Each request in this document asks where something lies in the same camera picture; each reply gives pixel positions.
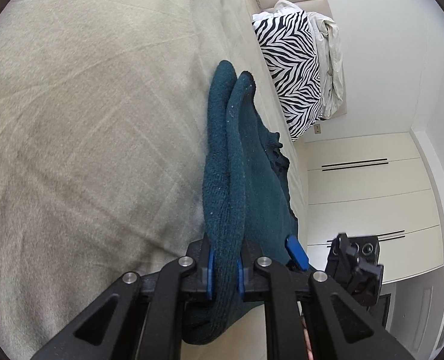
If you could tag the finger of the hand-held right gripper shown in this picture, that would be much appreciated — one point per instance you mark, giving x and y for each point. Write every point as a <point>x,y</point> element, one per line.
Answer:
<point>351,273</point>
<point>297,253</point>

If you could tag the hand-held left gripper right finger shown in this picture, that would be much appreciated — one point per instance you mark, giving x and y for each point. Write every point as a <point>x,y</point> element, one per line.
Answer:
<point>240,275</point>

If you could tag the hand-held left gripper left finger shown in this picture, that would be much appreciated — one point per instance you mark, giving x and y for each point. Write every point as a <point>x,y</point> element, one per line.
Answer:
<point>210,270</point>

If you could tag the dark green sweater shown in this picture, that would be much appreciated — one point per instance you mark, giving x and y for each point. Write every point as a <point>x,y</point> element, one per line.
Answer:
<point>225,180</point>

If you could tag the white wardrobe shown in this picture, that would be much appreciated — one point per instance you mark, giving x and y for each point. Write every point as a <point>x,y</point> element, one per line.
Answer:
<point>368,195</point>

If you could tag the zebra print pillow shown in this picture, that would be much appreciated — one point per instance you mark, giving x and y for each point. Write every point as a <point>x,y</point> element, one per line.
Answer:
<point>293,67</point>

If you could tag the bed with beige sheet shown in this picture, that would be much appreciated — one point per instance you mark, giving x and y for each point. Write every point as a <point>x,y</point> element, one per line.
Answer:
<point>86,120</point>

